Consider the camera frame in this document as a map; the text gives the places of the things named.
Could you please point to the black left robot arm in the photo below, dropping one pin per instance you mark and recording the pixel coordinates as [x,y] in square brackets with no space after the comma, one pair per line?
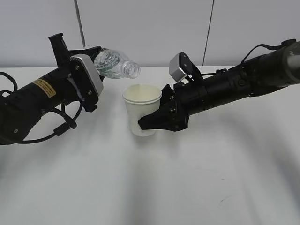
[22,108]

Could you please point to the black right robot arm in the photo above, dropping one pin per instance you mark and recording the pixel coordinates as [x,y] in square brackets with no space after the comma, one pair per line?
[255,77]

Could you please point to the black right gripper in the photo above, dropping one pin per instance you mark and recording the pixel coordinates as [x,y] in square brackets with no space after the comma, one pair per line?
[176,106]

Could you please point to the clear water bottle green label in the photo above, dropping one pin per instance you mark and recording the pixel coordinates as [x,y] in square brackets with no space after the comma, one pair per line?
[115,65]

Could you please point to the white paper cup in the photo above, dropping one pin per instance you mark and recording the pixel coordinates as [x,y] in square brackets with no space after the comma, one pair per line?
[141,100]

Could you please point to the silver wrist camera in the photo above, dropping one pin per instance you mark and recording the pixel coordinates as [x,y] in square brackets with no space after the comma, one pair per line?
[90,70]
[181,67]

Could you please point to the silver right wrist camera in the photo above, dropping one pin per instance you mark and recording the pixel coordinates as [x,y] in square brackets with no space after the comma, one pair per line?
[181,67]

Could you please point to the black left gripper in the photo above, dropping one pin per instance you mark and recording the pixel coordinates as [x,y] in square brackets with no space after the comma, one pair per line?
[73,71]

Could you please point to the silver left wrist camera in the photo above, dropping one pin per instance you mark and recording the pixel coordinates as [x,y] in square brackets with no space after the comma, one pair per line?
[90,70]

